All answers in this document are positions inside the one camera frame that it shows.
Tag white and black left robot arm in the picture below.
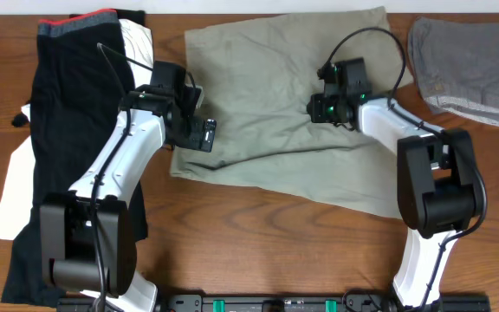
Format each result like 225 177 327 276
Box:
40 85 217 311

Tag folded grey shorts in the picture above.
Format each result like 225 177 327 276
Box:
407 17 499 127

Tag khaki green shorts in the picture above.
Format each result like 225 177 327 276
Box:
170 7 412 218

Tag white garment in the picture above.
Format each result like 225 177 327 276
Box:
0 19 154 240

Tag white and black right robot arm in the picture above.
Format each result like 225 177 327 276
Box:
307 93 489 311

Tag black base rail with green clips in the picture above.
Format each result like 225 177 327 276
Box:
153 293 491 312

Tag black pants with red waistband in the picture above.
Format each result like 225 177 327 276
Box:
1 9 146 308

